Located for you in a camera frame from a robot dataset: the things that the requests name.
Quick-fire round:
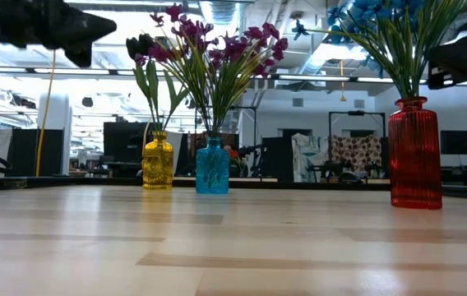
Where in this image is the brown dotted cloth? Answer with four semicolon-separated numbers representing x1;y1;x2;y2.
330;134;383;178

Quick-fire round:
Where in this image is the teal glass vase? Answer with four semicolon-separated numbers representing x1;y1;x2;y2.
195;136;231;195

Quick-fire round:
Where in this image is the silver air duct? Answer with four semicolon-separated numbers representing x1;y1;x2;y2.
198;0;253;108
297;0;382;77

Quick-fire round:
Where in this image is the black monitor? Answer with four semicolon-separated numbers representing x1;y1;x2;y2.
440;129;467;155

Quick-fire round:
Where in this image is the long ceiling light bar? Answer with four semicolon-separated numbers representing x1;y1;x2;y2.
0;65;467;87

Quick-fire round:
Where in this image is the black background workstation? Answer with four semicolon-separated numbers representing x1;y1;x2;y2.
306;158;382;184

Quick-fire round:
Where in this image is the white teal patterned cloth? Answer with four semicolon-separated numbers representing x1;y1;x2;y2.
292;132;330;183

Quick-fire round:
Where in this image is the yellow hanging cord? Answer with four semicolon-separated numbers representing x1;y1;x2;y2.
35;49;58;178

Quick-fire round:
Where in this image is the black stand frame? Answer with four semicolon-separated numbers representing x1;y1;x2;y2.
327;109;386;139

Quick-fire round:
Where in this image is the large black screen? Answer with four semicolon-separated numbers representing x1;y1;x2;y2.
102;121;155;164

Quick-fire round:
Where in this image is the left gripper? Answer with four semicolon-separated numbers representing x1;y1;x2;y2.
0;0;118;69

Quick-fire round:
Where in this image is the red ribbed glass vase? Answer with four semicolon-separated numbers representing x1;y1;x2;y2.
387;96;444;210

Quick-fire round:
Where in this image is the black aluminium table frame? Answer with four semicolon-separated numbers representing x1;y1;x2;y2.
0;175;467;201

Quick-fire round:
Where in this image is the black partition panel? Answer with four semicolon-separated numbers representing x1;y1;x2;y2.
262;136;296;182
6;128;65;178

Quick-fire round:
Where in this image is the yellow glass vase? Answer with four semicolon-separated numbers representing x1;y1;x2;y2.
141;130;175;191

